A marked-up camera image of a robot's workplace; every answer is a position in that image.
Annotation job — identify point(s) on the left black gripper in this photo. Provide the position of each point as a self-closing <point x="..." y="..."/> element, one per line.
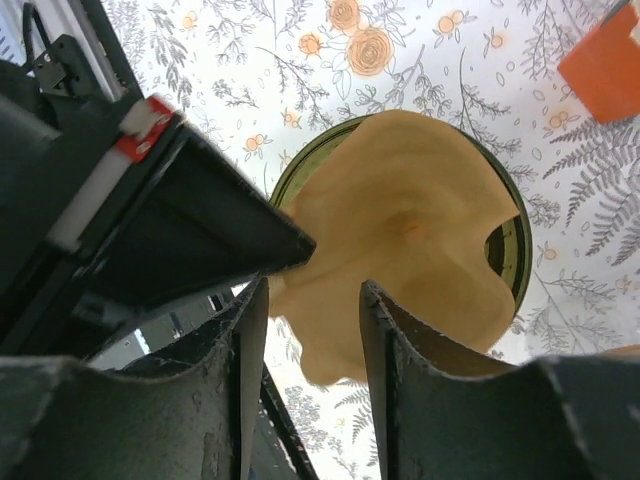
<point x="137" y="210"/>

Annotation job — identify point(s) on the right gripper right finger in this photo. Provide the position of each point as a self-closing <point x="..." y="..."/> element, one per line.
<point x="443" y="411"/>

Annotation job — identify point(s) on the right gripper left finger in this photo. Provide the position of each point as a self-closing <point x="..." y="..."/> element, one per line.
<point x="186" y="411"/>

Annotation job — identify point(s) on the green glass coffee dripper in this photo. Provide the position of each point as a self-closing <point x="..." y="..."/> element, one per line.
<point x="508" y="249"/>

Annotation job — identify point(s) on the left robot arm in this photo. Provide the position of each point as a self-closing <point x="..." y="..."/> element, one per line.
<point x="27" y="121"/>

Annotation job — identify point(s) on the orange coffee filter box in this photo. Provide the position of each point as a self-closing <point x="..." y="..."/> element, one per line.
<point x="603" y="68"/>

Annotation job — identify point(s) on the floral tablecloth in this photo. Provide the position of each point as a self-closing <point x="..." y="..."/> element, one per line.
<point x="261" y="79"/>

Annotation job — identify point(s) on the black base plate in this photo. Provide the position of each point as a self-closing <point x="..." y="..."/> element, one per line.
<point x="71" y="51"/>

